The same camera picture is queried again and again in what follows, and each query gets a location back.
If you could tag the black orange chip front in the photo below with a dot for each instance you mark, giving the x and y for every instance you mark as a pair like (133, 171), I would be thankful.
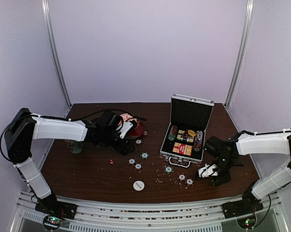
(189, 182)

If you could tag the black white chip right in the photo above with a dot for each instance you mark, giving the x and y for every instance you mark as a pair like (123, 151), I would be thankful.
(138, 166)

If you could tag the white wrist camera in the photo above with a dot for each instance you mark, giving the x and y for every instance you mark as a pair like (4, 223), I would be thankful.
(126, 126)
(209, 170)

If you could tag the chip stack right in case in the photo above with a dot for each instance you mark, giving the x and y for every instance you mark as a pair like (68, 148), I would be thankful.
(198, 141)

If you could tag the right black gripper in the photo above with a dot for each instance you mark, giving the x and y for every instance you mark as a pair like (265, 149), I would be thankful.
(225, 179)

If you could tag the black 100 chip near saucer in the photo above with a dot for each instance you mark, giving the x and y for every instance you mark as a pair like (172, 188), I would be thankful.
(138, 142)

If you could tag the aluminium poker case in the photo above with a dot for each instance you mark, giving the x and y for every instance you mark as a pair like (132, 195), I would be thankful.
(187, 113)

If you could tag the black white chip left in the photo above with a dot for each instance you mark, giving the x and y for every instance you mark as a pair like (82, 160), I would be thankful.
(132, 161)

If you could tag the black white chip front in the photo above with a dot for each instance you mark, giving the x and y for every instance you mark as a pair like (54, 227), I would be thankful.
(182, 177)

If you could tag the front aluminium rail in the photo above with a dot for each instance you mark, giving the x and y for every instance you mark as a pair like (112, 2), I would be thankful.
(201, 216)

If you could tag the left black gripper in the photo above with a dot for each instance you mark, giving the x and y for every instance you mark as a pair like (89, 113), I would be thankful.
(123, 148)

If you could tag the white floral ceramic mug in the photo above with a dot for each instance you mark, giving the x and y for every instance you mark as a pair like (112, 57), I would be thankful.
(74, 147)

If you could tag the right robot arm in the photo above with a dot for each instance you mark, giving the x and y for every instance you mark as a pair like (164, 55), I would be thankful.
(227, 152)

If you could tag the black white chip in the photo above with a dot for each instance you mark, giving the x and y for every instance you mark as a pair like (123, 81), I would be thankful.
(138, 166)
(182, 177)
(132, 161)

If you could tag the green 20 chip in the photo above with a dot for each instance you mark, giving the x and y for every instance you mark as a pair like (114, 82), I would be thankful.
(144, 156)

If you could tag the left aluminium frame post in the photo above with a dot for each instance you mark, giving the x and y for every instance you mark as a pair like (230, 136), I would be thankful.
(54, 53)

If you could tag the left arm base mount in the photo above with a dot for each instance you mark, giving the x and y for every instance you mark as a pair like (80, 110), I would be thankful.
(56, 212)

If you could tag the gold card decks in case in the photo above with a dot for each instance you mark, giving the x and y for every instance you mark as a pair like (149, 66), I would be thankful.
(186, 135)

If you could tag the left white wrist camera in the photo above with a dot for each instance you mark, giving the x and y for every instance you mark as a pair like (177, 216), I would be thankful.
(126, 126)

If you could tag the white dealer button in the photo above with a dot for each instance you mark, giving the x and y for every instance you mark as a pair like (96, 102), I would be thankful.
(138, 185)

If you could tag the red playing card box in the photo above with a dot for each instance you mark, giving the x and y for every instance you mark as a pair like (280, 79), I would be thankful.
(182, 149)

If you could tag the red floral saucer plate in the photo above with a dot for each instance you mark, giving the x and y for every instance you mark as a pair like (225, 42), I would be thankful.
(137, 132)

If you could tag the right aluminium frame post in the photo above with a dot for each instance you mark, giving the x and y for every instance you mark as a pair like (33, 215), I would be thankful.
(247, 25)

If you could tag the white orange patterned bowl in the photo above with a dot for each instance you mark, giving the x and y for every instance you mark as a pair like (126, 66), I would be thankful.
(127, 117)

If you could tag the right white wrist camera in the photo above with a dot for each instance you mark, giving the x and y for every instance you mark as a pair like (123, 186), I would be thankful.
(209, 170)

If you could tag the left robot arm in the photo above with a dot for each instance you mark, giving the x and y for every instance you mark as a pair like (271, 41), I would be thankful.
(109, 129)

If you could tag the aluminium frame post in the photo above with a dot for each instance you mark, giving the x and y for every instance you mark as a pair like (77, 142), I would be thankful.
(247, 25)
(54, 53)

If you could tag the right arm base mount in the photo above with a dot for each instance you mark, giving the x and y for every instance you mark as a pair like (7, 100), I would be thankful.
(245, 210)

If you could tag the chip stack left in case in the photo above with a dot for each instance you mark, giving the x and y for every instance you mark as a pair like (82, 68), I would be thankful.
(172, 133)

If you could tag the chip stack in case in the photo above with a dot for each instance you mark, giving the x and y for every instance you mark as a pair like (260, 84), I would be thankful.
(172, 133)
(198, 141)

